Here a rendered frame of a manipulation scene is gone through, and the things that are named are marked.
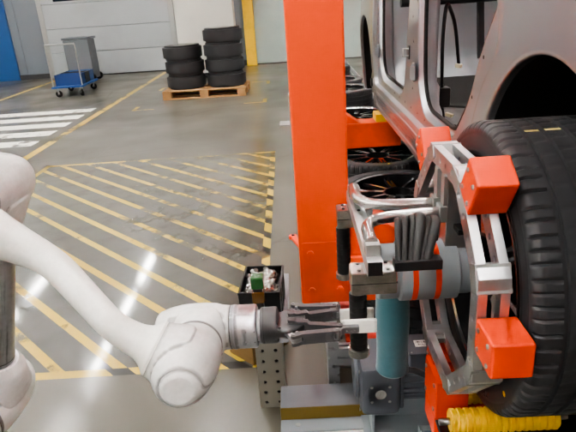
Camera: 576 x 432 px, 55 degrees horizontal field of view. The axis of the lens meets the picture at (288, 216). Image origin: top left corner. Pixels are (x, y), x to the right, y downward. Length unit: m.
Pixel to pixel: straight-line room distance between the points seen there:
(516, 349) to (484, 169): 0.31
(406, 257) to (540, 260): 0.23
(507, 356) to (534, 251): 0.19
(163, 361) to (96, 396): 1.52
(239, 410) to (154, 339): 1.28
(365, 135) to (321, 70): 2.07
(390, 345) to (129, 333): 0.74
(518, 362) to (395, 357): 0.54
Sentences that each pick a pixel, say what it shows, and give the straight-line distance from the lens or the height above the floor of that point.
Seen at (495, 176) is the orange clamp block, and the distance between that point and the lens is 1.04.
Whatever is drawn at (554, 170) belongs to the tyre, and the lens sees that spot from 1.12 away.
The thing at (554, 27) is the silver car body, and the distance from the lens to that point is 1.23.
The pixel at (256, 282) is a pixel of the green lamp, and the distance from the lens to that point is 1.71.
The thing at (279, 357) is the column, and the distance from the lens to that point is 2.10.
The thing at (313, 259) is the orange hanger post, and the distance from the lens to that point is 1.75.
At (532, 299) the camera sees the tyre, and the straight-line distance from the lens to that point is 1.06.
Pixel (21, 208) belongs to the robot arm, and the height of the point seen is 1.05.
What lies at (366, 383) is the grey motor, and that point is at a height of 0.36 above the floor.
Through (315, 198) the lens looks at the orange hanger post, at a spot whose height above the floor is 0.88.
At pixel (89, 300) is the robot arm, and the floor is 0.97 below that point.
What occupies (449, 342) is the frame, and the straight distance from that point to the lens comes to 1.48.
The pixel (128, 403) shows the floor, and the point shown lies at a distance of 2.40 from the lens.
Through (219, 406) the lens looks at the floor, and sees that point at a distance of 2.28.
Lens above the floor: 1.45
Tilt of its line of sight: 21 degrees down
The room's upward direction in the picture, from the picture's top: 4 degrees counter-clockwise
